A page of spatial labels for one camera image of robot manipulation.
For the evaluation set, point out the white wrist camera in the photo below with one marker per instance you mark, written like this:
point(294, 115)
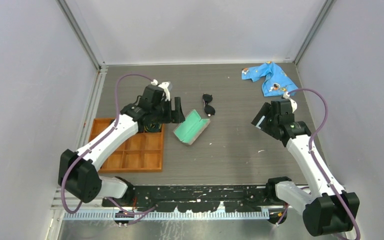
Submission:
point(166, 86)
point(286, 95)

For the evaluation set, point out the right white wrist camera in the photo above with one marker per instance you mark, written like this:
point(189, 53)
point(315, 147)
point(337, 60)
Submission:
point(286, 95)

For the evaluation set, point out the green yellow patterned rolled item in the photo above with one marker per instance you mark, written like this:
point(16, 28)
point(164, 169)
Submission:
point(153, 128)

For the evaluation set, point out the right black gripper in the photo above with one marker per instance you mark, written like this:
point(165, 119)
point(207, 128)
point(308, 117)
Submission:
point(265, 110)

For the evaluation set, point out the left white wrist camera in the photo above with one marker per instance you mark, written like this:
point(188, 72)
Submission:
point(166, 86)

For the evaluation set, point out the beige glasses case green lining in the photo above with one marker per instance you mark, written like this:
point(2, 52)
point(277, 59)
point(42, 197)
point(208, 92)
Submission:
point(188, 131)

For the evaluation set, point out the perforated metal cable rail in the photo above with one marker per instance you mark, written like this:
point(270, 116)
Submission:
point(117, 215)

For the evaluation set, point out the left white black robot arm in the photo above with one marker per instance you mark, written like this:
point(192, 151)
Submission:
point(78, 170)

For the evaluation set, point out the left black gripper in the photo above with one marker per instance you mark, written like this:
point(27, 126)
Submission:
point(178, 117)

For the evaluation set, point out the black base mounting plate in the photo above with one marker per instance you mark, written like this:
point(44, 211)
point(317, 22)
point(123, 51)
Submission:
point(239, 198)

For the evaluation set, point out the black sunglasses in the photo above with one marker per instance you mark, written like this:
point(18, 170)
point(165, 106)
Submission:
point(208, 109)

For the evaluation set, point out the blue patterned cloth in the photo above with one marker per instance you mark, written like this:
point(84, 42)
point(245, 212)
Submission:
point(275, 83)

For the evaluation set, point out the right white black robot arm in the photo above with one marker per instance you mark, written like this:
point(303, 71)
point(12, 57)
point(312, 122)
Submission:
point(327, 208)

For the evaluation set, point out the orange compartment tray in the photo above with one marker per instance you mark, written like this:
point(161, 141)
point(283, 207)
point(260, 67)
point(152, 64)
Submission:
point(141, 153)

